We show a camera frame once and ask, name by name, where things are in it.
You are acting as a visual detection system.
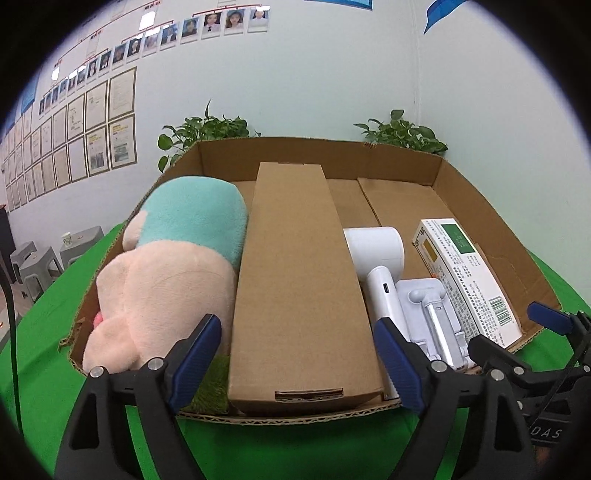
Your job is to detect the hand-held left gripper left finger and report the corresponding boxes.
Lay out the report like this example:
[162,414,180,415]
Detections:
[54,314,223,480]

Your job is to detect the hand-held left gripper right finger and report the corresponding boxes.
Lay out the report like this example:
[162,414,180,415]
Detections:
[373,318,539,480]

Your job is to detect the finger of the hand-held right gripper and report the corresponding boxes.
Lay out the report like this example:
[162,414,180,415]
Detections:
[468,335,568,389]
[527,302,591,370]

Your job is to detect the white phone stand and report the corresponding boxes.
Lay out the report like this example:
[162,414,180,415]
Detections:
[396,278,476,372]

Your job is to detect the teal and pink plush toy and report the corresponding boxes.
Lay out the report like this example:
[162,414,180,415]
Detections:
[82,178,250,374]

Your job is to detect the white and green medicine box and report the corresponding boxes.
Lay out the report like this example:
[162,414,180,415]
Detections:
[412,218,525,350]

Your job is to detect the white hair dryer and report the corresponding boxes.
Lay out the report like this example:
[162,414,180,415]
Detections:
[343,226,406,400]

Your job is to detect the long brown cardboard box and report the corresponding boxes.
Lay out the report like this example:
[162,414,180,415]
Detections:
[226,161,386,414]

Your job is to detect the large cardboard box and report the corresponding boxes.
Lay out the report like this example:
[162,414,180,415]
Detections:
[60,136,563,422]

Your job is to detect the green fuzzy mat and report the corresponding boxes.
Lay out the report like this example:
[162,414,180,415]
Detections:
[185,354,232,415]

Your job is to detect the green tablecloth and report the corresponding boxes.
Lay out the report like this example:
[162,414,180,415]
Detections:
[0,226,591,480]

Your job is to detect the grey plastic stool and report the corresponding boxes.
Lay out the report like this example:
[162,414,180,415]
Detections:
[59,226,105,268]
[18,246,63,303]
[9,240,38,284]

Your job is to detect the small green potted plant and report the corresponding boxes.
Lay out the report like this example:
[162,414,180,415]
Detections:
[353,109,448,156]

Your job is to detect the bushy green potted plant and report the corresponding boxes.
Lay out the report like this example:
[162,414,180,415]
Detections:
[157,99,262,174]

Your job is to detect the black cabinet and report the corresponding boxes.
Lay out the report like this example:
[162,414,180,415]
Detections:
[0,203,14,254]

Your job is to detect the row of portrait photos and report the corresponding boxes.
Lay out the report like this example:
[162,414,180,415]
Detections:
[39,6,271,114]

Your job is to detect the black cable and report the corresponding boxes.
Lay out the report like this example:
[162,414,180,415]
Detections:
[0,251,21,432]

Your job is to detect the wall of framed certificates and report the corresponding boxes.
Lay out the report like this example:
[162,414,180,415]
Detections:
[0,67,138,213]

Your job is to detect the blue wall poster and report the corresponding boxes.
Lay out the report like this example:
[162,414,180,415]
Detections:
[302,0,374,12]
[424,0,472,34]
[21,76,40,118]

